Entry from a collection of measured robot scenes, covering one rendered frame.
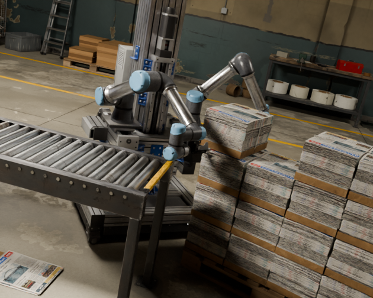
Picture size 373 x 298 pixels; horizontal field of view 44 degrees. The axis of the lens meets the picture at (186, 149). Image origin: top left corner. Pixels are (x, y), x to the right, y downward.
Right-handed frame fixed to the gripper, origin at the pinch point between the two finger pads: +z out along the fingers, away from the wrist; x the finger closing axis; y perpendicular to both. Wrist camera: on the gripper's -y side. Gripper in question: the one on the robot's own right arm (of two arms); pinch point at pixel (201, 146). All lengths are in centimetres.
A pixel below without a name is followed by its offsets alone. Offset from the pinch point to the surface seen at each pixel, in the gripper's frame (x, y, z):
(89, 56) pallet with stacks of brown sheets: 481, -59, 415
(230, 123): -11.5, 16.6, 7.5
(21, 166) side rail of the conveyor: 42, -7, -93
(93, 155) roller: 34, -6, -54
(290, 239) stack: -63, -36, 7
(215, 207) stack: -13.4, -36.2, 7.4
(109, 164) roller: 20, -6, -57
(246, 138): -21.8, 10.5, 9.9
